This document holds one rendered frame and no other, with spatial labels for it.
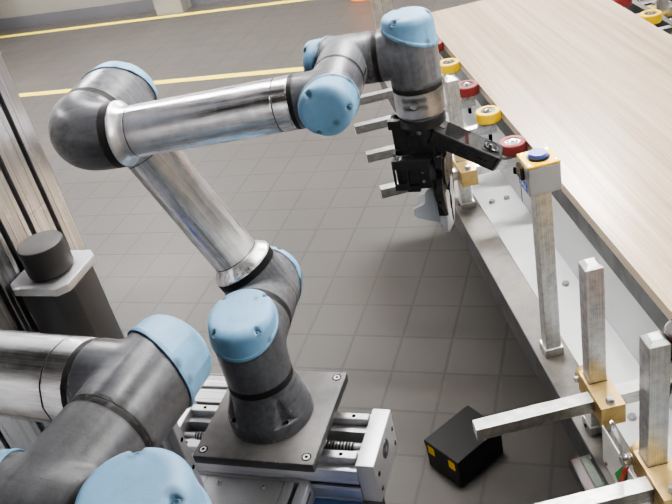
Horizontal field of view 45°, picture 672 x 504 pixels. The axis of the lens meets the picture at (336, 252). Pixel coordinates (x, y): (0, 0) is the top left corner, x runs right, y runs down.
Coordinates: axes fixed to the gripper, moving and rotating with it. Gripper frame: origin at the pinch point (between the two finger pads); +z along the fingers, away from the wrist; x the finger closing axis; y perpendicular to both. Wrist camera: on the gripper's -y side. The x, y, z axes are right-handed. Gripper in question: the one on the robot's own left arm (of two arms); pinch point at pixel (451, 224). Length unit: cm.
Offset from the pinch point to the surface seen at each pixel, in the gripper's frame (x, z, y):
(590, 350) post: -14.2, 38.7, -20.3
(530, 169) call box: -35.8, 10.1, -9.2
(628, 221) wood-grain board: -65, 42, -28
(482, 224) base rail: -97, 62, 13
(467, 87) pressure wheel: -153, 41, 23
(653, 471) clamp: 10, 45, -31
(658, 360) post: 8.3, 20.7, -31.3
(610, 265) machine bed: -59, 51, -24
